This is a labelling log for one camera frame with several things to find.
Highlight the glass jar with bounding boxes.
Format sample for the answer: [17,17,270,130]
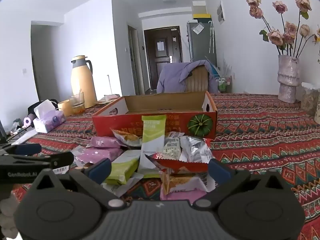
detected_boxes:
[301,82,320,117]

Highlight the green white snack packet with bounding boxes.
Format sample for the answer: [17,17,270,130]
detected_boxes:
[104,150,141,186]

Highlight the orange white snack packet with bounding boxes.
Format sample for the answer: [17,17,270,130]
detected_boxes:
[111,129,142,148]

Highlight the yellow thermos jug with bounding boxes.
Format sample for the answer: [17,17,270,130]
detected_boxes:
[71,55,98,109]

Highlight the grey fridge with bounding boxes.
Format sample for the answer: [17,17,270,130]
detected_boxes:
[186,21,217,63]

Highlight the dried pink roses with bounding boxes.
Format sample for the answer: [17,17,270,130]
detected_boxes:
[246,0,320,64]

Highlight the purple tissue pack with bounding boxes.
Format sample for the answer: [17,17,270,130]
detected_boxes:
[33,99,66,133]

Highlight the white printed snack packet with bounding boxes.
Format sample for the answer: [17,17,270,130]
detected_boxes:
[162,132,182,160]

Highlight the snack packets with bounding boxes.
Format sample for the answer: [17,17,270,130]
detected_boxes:
[138,115,167,178]

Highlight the yellow box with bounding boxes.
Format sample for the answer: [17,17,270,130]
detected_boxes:
[192,12,212,22]

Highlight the purple jacket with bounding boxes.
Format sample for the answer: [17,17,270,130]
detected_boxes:
[157,59,220,94]

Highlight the glass cup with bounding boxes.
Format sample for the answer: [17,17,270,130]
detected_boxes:
[69,92,85,115]

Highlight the wooden chair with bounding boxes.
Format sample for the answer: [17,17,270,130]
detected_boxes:
[186,65,209,93]

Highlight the yellow cup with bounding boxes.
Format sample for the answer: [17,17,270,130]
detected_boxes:
[57,99,74,117]

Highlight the plain pink snack packet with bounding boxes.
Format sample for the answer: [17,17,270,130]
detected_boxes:
[86,136,125,149]

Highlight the red snack packet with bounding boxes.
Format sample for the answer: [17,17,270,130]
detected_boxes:
[146,152,216,173]

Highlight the pink orange snack packet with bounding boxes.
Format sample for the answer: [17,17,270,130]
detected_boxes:
[160,172,208,201]

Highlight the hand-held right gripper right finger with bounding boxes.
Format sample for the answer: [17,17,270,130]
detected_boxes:
[194,159,290,208]

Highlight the white umbrellas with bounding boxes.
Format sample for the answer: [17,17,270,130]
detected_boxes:
[209,21,216,54]

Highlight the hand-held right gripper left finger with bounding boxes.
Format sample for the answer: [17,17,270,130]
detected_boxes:
[34,158,125,209]

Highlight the dark brown door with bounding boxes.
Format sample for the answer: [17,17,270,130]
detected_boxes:
[144,26,182,91]

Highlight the red orange cardboard box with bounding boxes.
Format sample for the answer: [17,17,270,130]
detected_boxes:
[92,91,217,140]

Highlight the pale textured vase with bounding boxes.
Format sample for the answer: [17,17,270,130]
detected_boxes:
[277,54,300,103]

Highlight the pink crown print snack packet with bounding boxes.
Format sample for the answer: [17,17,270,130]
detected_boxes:
[72,146,123,168]

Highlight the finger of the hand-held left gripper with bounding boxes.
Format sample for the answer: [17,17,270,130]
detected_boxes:
[0,151,75,170]
[0,144,42,157]

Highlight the wall poster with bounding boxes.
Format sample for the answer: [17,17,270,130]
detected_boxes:
[216,0,227,25]

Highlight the crinkled silver snack packet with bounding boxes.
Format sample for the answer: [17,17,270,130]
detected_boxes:
[179,135,213,164]

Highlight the purple bag roll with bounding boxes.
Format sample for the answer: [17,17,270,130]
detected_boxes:
[23,114,37,128]

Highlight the red sachets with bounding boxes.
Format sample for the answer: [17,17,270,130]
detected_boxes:
[103,94,121,103]

